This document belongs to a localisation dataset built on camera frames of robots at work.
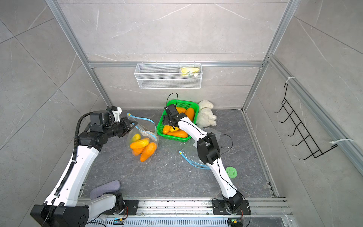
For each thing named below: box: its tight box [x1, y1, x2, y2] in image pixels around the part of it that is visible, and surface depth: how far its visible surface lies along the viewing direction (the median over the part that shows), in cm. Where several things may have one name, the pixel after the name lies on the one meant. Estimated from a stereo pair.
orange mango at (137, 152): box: [131, 147, 145, 157], surface depth 92 cm
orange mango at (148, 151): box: [139, 141, 158, 163], surface depth 87 cm
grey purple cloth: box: [89, 180, 121, 200], surface depth 80 cm
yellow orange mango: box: [129, 138, 150, 150], surface depth 86 cm
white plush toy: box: [196, 99, 217, 128], surface depth 109 cm
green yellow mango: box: [130, 133, 142, 145], surface depth 92 cm
